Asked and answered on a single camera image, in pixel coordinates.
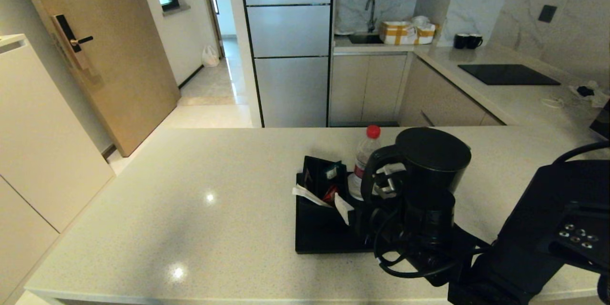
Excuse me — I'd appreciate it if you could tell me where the clear water bottle red cap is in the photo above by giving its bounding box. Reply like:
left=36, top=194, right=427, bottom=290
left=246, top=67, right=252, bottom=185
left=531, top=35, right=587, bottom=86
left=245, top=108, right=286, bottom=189
left=353, top=125, right=382, bottom=201

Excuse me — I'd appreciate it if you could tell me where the black electric kettle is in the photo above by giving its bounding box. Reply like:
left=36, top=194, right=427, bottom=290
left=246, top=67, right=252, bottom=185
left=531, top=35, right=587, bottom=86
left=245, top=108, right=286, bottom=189
left=361, top=127, right=472, bottom=248

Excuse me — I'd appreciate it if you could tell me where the black condiment organizer box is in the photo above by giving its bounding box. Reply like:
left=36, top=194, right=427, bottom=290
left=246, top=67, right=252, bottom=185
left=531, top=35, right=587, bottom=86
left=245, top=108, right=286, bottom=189
left=298, top=155, right=352, bottom=228

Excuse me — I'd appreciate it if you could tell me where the white paper stick sachet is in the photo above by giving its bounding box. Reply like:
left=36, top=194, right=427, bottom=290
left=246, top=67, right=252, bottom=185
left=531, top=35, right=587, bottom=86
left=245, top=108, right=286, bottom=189
left=292, top=184, right=334, bottom=209

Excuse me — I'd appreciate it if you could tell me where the black rectangular serving tray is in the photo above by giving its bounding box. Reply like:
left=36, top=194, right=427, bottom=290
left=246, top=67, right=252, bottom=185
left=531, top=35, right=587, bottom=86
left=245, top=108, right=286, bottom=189
left=295, top=170, right=410, bottom=254

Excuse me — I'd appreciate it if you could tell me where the beige kitchen base cabinet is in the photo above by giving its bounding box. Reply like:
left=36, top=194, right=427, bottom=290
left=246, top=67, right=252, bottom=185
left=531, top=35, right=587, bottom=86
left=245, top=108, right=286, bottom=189
left=329, top=52, right=506, bottom=128

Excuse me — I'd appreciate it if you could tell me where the steel kitchen sink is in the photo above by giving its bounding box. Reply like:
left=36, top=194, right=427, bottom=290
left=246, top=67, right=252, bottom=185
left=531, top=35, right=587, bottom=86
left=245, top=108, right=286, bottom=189
left=348, top=32, right=384, bottom=44

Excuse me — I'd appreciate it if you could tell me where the silver refrigerator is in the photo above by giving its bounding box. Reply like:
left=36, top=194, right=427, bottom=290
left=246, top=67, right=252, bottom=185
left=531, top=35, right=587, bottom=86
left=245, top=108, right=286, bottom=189
left=238, top=0, right=334, bottom=128

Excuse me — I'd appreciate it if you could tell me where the cardboard box with yellow tape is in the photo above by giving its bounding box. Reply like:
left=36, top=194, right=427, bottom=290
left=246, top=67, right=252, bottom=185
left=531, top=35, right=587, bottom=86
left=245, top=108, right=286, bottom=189
left=380, top=20, right=437, bottom=45

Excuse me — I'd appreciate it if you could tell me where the dark kitchen faucet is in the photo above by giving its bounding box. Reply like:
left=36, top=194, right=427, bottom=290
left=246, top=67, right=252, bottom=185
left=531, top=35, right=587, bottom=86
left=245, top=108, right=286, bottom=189
left=365, top=0, right=378, bottom=33

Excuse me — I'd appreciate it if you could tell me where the black induction cooktop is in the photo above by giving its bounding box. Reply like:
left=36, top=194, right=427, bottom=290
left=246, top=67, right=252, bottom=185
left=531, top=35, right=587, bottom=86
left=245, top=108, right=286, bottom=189
left=457, top=64, right=562, bottom=86

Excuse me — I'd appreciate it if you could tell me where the white plastic bag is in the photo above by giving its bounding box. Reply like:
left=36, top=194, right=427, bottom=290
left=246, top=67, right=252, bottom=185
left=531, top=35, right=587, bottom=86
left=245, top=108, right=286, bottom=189
left=201, top=45, right=221, bottom=68

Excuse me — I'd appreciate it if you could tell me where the white crumpled cloth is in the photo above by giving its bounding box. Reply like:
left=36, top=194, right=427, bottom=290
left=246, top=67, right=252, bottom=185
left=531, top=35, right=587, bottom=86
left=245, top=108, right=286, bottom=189
left=569, top=80, right=610, bottom=108

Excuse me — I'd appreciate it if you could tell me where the light wooden door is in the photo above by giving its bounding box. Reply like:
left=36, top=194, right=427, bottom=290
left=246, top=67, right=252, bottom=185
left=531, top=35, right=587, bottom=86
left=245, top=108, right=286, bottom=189
left=13, top=0, right=182, bottom=158

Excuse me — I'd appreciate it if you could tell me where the black electronic door lock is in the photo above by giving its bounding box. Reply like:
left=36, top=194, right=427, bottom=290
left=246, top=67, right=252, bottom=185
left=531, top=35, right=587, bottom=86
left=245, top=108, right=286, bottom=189
left=51, top=13, right=94, bottom=71

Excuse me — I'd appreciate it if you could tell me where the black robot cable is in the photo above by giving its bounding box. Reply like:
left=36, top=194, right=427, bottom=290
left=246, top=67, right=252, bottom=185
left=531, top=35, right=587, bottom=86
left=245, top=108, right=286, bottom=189
left=373, top=207, right=479, bottom=280

